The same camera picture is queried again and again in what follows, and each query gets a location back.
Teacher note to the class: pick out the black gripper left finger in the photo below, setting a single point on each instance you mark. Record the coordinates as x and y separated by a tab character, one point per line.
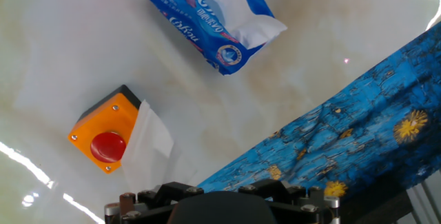
151	200

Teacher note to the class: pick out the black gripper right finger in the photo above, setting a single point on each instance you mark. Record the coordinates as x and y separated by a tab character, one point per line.
296	203

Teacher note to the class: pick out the white paper napkin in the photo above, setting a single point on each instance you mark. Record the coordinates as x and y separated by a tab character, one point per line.
148	141
255	31

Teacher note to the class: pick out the blue starry tablecloth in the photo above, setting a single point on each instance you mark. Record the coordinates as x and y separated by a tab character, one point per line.
344	131

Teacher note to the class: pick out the orange red button box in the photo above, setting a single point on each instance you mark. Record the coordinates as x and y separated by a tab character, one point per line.
103	120

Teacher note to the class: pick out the marble pattern mat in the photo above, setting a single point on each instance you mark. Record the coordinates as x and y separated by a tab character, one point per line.
69	45

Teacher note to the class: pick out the blue tissue pack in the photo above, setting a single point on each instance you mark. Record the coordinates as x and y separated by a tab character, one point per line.
193	20

